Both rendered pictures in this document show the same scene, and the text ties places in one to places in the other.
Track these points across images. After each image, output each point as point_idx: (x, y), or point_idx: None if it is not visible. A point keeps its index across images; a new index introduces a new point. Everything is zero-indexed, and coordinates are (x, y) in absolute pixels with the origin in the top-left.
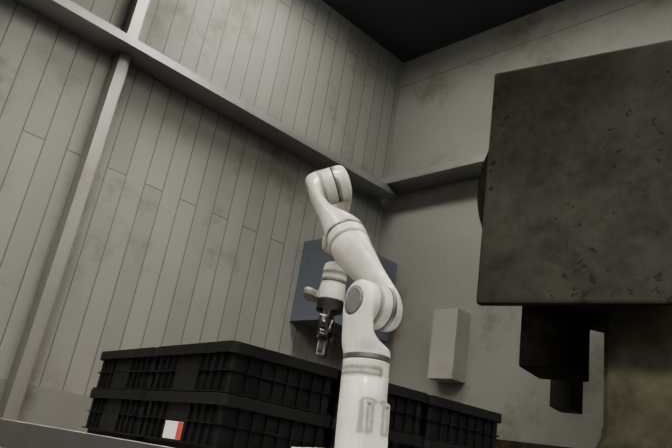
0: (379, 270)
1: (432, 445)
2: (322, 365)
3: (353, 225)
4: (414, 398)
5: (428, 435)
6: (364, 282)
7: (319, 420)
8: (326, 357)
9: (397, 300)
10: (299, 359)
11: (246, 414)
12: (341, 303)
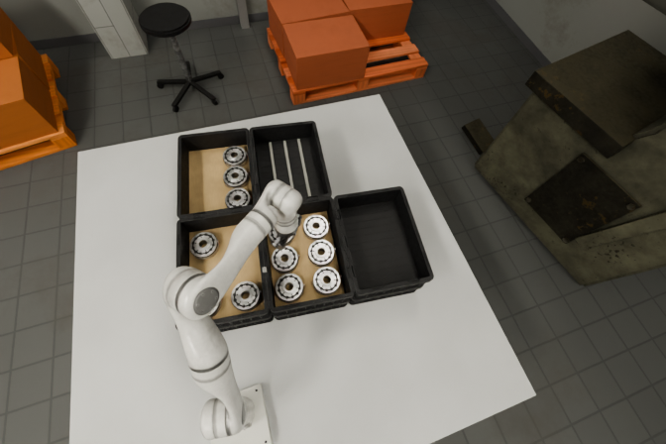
0: (225, 405)
1: (358, 300)
2: (252, 316)
3: (199, 378)
4: (340, 299)
5: (356, 296)
6: (201, 431)
7: (261, 320)
8: (294, 235)
9: (232, 434)
10: (231, 320)
11: None
12: (291, 233)
